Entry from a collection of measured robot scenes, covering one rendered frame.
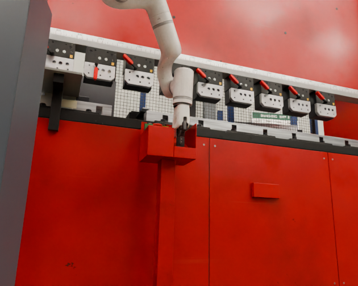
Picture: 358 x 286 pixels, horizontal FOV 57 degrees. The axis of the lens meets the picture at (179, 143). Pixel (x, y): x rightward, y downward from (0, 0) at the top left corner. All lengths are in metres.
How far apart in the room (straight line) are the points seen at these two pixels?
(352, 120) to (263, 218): 1.46
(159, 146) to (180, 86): 0.28
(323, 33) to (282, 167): 1.08
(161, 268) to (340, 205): 1.12
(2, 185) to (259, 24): 1.82
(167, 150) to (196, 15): 1.00
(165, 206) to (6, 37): 0.80
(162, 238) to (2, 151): 0.73
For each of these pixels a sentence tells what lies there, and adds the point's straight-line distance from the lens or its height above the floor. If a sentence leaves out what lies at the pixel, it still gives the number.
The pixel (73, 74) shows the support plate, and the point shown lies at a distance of 1.45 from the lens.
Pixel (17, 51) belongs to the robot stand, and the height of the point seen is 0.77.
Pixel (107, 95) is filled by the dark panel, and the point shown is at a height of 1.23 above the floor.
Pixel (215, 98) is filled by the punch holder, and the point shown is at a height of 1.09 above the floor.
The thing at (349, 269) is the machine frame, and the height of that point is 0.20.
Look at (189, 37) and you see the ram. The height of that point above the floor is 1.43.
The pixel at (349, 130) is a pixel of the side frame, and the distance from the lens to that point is 2.94.
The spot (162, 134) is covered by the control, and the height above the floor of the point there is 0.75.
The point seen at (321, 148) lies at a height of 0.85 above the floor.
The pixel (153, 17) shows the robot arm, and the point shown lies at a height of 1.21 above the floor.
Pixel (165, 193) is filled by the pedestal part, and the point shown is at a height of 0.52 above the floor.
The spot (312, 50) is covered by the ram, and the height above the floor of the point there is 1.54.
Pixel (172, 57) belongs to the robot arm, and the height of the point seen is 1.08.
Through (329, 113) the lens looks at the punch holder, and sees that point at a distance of 2.29.
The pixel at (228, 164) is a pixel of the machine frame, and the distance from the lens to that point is 1.66.
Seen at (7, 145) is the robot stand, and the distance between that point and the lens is 0.79.
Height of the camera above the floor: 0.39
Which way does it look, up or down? 14 degrees up
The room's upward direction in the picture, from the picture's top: 1 degrees clockwise
